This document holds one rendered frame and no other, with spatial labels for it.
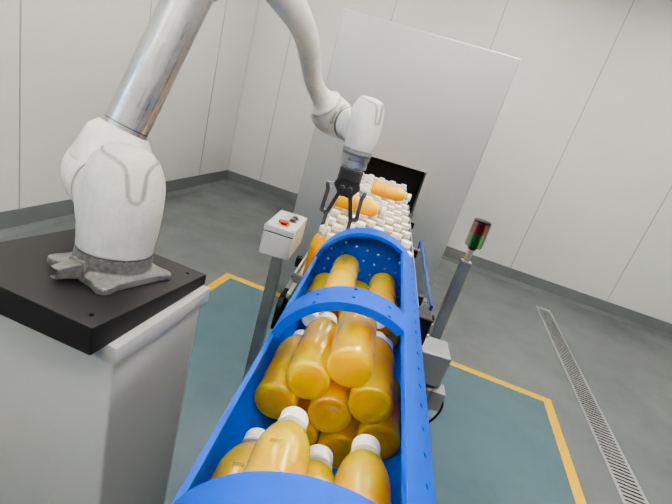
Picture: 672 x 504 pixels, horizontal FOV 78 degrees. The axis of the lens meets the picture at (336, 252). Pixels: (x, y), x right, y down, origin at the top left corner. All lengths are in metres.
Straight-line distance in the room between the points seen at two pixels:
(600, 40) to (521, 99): 0.89
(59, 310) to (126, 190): 0.25
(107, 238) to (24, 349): 0.29
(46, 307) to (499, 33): 5.05
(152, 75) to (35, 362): 0.67
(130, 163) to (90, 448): 0.61
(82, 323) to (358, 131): 0.85
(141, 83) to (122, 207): 0.33
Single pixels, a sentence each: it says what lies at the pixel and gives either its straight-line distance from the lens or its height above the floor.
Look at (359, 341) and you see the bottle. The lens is 0.67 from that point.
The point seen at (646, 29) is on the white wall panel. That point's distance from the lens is 5.65.
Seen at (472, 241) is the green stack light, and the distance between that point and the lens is 1.57.
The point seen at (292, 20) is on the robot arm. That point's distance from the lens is 1.11.
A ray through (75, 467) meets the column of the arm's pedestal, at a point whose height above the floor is 0.64.
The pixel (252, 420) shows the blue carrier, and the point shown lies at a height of 1.02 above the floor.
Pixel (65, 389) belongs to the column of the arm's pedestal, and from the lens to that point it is 1.06.
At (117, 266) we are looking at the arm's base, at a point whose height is 1.09.
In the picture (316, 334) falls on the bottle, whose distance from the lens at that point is 0.74.
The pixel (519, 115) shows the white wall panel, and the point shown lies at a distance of 5.33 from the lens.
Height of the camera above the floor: 1.53
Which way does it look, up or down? 20 degrees down
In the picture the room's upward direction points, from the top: 17 degrees clockwise
